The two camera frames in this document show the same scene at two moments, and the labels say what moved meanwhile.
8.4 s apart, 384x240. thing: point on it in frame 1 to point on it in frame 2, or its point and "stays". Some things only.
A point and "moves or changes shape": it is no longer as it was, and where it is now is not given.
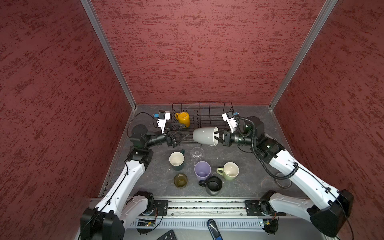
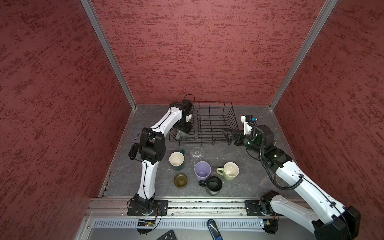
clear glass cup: [197, 153] stays
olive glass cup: [180, 180] stays
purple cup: [202, 170] stays
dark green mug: [176, 159] stays
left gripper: [171, 141] to [187, 128]
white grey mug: [205, 135] moves or changes shape
